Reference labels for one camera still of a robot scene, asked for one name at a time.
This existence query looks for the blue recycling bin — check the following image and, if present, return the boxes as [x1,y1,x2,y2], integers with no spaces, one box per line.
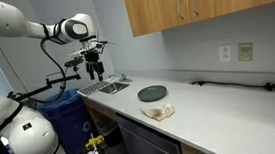
[37,87,100,154]

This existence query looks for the wooden upper wall cabinet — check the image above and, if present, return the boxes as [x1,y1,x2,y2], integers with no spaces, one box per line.
[123,0,275,39]

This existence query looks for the white wall power outlet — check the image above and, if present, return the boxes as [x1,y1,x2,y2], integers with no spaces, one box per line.
[218,44,232,63]

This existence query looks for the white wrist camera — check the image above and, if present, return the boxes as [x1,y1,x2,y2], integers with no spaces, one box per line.
[67,38,109,59]

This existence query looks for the beige cloth towel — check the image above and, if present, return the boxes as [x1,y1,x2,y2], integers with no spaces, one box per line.
[140,101,176,124]

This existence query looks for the steel sink basin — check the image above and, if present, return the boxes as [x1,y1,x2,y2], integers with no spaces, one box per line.
[98,80,131,96]

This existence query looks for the black cord on counter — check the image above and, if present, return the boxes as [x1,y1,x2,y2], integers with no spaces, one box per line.
[189,73,275,99]

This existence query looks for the black exterior camera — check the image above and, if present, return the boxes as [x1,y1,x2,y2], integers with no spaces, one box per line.
[64,57,85,69]

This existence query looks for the silver cabinet door handle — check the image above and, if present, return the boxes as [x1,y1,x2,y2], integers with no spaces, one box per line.
[191,0,200,16]
[175,0,185,20]

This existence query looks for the yellow clamp tool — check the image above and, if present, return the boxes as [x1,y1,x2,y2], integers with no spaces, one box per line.
[83,132,107,152]

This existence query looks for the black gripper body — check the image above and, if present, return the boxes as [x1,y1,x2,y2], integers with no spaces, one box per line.
[84,50,105,75]

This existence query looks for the dark green round plate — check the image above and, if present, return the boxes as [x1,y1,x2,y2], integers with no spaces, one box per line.
[136,83,169,104]

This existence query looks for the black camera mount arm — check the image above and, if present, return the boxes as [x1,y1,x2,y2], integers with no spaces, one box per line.
[6,65,84,102]

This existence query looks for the black dishwasher front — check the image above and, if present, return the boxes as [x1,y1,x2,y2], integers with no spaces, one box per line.
[115,108,182,154]

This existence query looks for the beige wall plate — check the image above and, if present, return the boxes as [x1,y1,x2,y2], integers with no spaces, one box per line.
[236,41,254,62]

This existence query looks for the chrome sink faucet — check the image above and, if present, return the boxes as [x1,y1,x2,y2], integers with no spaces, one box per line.
[108,71,133,85]

